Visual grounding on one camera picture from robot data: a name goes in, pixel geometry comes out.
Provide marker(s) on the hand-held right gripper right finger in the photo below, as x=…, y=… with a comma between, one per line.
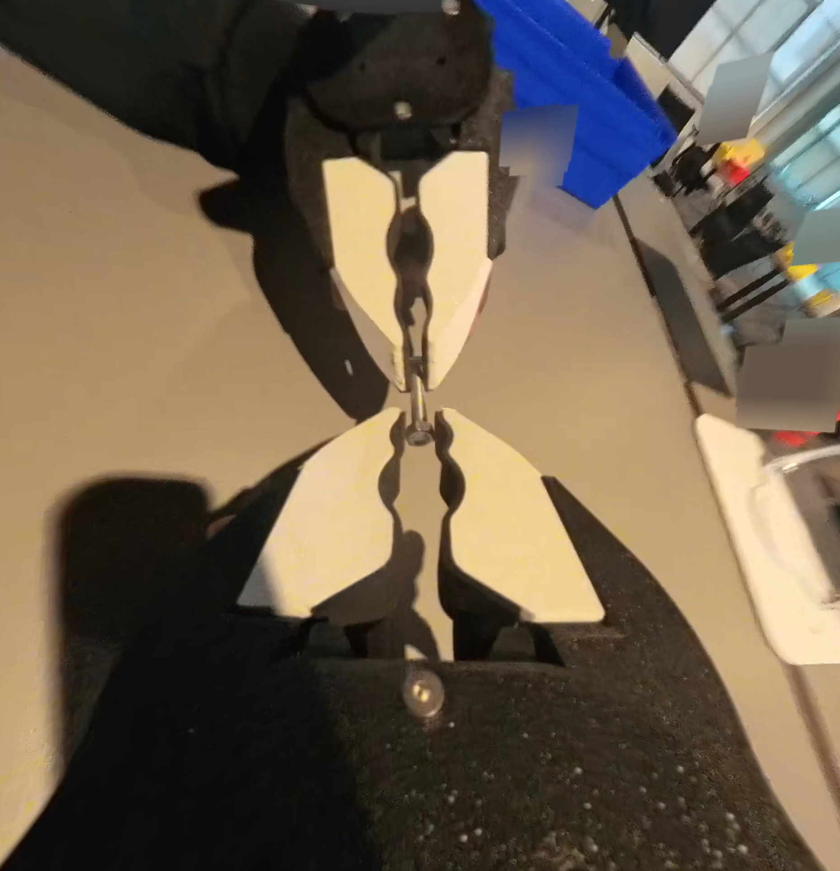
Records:
x=522, y=537

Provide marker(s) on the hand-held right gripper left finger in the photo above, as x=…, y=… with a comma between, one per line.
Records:
x=325, y=531

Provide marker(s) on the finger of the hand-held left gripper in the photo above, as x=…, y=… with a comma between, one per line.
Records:
x=461, y=238
x=359, y=238

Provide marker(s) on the silver bolt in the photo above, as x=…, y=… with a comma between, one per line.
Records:
x=418, y=401

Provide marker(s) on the person's left forearm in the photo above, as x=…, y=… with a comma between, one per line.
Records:
x=154, y=54

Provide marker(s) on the blue plastic bin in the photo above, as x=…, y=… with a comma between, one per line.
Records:
x=597, y=102

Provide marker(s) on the white base board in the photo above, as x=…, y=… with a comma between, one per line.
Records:
x=740, y=490

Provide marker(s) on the black desk mat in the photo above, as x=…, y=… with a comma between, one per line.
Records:
x=692, y=320

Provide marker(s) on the clear acrylic stand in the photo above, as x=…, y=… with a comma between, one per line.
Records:
x=801, y=544

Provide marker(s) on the black chair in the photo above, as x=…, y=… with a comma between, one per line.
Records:
x=743, y=238

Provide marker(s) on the yellow red storage bin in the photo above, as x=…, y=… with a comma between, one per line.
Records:
x=740, y=155

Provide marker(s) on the large window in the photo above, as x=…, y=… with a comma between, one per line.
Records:
x=808, y=102

